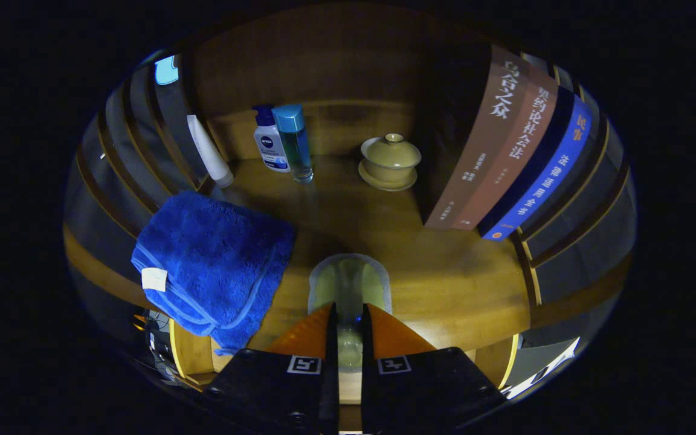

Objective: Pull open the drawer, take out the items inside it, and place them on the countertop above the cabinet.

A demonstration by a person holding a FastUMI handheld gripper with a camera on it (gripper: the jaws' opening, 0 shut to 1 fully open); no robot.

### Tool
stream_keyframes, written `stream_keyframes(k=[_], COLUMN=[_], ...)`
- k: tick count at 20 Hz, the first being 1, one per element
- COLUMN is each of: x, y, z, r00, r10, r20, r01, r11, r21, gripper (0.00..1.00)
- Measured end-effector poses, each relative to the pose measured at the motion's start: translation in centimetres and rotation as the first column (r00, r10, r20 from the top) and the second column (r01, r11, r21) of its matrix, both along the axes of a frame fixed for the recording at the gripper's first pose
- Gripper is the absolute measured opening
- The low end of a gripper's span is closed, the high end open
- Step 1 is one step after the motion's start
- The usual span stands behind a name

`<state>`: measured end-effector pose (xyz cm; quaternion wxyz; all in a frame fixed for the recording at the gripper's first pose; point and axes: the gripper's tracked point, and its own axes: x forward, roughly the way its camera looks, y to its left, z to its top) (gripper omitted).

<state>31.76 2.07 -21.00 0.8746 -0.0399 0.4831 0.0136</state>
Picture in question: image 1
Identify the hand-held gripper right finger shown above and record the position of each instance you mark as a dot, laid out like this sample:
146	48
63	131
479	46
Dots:
369	386

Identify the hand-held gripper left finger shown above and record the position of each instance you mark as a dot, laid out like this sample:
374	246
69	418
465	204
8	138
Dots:
331	374

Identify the pale yellow scrub brush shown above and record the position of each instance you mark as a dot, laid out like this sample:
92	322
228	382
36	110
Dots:
348	284

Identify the wooden countertop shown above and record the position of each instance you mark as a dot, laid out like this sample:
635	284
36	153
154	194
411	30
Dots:
444	284

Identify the wooden cabinet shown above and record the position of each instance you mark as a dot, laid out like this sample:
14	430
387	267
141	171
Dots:
348	66

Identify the blue folded towel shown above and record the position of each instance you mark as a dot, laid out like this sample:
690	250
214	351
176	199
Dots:
215	260

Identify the beige lidded tea cup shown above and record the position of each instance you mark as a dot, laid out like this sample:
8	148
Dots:
390	158

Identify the teal capped clear bottle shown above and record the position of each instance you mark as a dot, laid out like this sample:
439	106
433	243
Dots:
295	145

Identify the white lotion bottle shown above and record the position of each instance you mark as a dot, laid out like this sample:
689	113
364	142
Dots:
268	145

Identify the white tube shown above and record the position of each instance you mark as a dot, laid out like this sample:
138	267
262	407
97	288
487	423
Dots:
209	151

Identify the reddish brown book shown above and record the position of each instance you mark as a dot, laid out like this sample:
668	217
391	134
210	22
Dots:
508	163

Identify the blue book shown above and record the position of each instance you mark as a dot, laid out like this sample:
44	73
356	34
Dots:
550	181

